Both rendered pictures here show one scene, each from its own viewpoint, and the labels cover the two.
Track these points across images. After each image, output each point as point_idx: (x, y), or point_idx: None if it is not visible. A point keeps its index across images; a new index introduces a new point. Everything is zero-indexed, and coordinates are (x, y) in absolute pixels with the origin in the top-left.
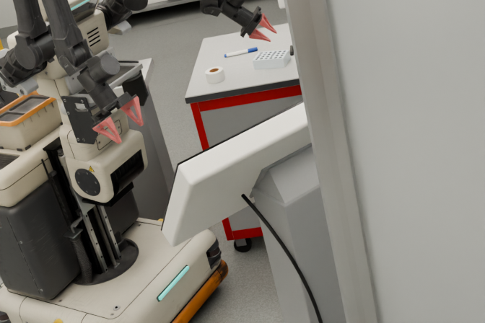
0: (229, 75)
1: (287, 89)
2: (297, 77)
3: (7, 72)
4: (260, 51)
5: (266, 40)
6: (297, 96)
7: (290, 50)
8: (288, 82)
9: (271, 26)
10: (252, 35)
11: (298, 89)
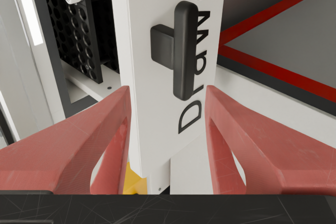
0: None
1: (320, 96)
2: (268, 90)
3: None
4: None
5: (223, 92)
6: (307, 75)
7: (182, 33)
8: (303, 97)
9: (105, 157)
10: (309, 165)
11: (290, 81)
